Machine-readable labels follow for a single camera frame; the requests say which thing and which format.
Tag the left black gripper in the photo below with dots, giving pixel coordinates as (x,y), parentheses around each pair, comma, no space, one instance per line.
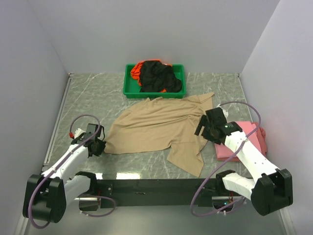
(101,148)

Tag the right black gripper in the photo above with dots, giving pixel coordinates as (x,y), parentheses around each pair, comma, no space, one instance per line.
(204,122)

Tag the beige t shirt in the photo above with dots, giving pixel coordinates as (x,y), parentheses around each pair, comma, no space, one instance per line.
(161,123)

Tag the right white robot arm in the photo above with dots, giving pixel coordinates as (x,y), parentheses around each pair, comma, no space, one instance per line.
(269,188)

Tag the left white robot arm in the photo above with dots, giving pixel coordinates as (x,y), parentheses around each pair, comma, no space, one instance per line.
(51,192)

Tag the dark pink folded t shirt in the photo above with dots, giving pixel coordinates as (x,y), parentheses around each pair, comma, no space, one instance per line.
(261,134)

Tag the light pink folded t shirt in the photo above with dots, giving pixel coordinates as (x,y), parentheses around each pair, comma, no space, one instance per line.
(224,152)

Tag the green plastic bin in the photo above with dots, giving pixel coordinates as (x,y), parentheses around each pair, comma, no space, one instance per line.
(131,88)

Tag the black t shirt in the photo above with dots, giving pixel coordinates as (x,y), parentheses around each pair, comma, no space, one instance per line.
(171,83)

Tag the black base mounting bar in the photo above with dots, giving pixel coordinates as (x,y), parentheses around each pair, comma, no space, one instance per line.
(160,192)

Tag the orange t shirt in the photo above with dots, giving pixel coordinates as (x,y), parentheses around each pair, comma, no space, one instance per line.
(135,72)

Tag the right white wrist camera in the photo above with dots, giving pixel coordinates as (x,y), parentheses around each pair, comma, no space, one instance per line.
(225,112)

